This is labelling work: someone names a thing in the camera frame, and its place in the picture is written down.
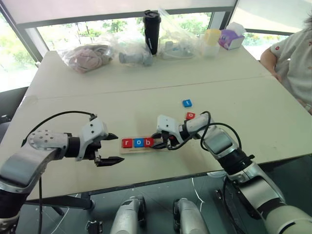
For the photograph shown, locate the plastic bag with pink cloth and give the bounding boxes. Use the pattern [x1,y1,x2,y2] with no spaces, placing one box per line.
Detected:
[58,36,116,74]

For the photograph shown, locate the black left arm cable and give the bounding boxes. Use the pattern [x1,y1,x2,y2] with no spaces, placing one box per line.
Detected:
[21,111,98,234]

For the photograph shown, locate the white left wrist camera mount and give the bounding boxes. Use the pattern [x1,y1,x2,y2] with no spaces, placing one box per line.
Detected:
[75,116,109,162]

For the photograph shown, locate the black travel tumbler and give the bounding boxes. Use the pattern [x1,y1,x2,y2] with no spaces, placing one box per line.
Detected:
[142,10,162,56]

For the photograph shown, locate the purple tissue box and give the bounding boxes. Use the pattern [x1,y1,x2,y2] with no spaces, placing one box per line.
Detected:
[217,21,247,51]

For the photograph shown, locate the yellow lidded plastic container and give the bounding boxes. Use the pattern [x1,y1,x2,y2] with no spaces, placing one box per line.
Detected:
[202,28,222,59]

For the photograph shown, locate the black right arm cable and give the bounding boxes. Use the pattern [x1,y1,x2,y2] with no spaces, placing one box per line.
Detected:
[168,111,242,169]

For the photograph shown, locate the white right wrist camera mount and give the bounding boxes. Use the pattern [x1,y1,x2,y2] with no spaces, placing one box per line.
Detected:
[156,114,184,145]

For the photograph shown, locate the plastic bag with grey parts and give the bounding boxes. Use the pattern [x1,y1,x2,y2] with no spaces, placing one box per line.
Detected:
[116,34,155,68]

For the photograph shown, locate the large clear plastic bag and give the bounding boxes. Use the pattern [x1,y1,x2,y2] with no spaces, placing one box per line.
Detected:
[157,8,206,60]

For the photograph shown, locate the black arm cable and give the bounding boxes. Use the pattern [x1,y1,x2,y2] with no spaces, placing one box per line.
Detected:
[168,111,242,169]
[21,111,98,234]

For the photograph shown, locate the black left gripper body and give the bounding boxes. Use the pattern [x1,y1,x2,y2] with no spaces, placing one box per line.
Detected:
[84,139,103,167]

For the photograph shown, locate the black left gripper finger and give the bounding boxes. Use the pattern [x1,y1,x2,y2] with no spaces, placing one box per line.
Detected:
[96,156,125,168]
[100,133,119,142]

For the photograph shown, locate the black chair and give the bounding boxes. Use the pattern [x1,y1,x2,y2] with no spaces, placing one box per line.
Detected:
[0,85,29,145]

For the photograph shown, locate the silver robot leg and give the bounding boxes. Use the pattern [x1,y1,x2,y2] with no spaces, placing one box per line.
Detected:
[172,197,210,234]
[109,195,147,234]

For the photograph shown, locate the person in white shirt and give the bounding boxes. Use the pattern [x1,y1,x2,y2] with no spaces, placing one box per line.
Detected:
[260,11,312,112]

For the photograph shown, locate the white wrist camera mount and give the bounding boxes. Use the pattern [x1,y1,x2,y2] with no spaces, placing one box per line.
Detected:
[156,114,184,145]
[75,116,109,162]

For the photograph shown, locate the wooden letter tray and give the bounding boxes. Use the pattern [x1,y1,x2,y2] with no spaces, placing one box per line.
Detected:
[119,136,172,155]

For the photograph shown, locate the black table frame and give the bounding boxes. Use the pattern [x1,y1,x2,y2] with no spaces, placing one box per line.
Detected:
[25,191,96,216]

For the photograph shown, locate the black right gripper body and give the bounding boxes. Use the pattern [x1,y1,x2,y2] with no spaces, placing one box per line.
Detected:
[160,130,180,150]

